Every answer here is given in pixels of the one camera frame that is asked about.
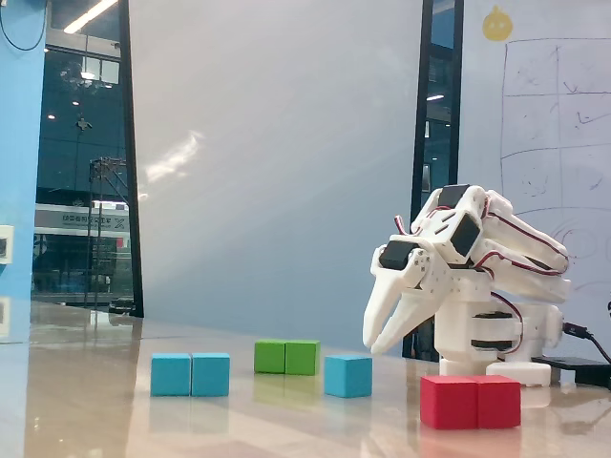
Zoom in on black power cable with plug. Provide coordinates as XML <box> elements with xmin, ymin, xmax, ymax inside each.
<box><xmin>561</xmin><ymin>322</ymin><xmax>611</xmax><ymax>364</ymax></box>

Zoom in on green rectangular wooden block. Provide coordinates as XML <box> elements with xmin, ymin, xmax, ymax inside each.
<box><xmin>253</xmin><ymin>339</ymin><xmax>322</xmax><ymax>377</ymax></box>

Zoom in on thin black hanging cable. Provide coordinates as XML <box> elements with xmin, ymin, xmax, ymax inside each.
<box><xmin>0</xmin><ymin>0</ymin><xmax>51</xmax><ymax>52</ymax></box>

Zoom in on whiteboard with pen drawings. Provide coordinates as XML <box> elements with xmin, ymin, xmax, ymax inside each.
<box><xmin>456</xmin><ymin>0</ymin><xmax>611</xmax><ymax>378</ymax></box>

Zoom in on yellow round sticker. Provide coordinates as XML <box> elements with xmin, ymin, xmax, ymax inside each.
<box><xmin>481</xmin><ymin>4</ymin><xmax>515</xmax><ymax>42</ymax></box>

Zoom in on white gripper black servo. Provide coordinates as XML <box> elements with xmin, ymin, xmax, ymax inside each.
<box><xmin>362</xmin><ymin>234</ymin><xmax>453</xmax><ymax>354</ymax></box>

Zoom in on white wall socket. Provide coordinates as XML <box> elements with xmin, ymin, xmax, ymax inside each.
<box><xmin>0</xmin><ymin>224</ymin><xmax>15</xmax><ymax>265</ymax></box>

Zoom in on flat black electronics box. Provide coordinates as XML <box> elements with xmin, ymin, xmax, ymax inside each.
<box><xmin>530</xmin><ymin>355</ymin><xmax>611</xmax><ymax>388</ymax></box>

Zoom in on black window frame post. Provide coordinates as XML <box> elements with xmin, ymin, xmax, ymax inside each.
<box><xmin>116</xmin><ymin>0</ymin><xmax>145</xmax><ymax>320</ymax></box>

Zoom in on small blue wooden cube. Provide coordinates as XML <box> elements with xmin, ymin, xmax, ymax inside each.
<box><xmin>324</xmin><ymin>354</ymin><xmax>374</xmax><ymax>399</ymax></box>

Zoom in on blue rectangular wooden block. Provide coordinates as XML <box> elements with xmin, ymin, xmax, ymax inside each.
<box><xmin>150</xmin><ymin>351</ymin><xmax>231</xmax><ymax>398</ymax></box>

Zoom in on red rectangular wooden block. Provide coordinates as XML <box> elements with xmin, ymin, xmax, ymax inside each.
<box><xmin>419</xmin><ymin>374</ymin><xmax>522</xmax><ymax>430</ymax></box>

